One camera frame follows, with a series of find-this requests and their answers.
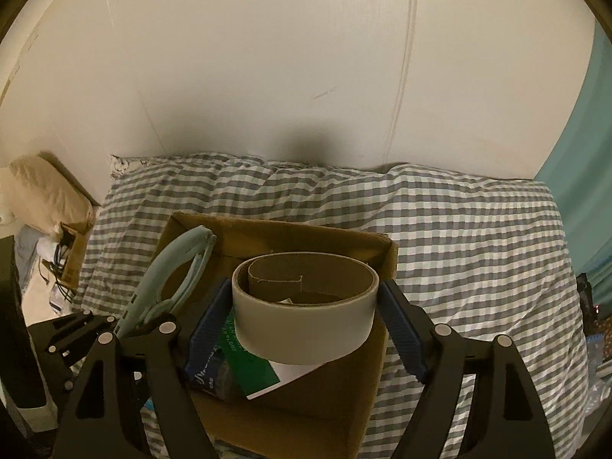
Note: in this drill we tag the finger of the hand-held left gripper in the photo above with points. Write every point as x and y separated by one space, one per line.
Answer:
71 332

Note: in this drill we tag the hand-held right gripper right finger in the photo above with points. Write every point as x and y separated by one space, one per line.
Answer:
404 339

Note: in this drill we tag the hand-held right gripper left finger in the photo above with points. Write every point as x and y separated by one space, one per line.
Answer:
210 334

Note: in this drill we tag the light blue plastic hand tool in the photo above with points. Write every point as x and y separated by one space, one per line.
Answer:
165 267

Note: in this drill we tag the white tape roll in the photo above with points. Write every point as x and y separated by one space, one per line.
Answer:
296 330

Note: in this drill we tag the brown cardboard box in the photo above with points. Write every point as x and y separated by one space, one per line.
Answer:
315 392

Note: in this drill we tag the dark blue packet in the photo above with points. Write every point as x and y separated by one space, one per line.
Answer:
217 385

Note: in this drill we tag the black flat panel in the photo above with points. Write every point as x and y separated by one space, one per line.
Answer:
19 325

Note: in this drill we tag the green and white booklet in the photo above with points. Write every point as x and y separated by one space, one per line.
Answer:
253 373

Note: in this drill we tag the small open cardboard box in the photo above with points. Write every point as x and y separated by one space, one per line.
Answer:
76 253

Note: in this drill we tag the grey white checkered blanket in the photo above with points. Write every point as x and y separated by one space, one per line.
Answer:
478 248

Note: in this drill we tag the beige pillow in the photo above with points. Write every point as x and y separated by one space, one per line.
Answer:
38 186

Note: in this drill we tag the patterned white pillow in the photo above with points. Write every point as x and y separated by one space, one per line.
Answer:
131 162

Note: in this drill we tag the dark bag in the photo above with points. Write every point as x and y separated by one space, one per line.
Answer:
584 296

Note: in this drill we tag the clear plastic bottle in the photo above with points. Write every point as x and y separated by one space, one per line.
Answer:
597 358

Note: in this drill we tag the teal curtain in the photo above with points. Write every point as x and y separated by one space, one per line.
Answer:
578 153

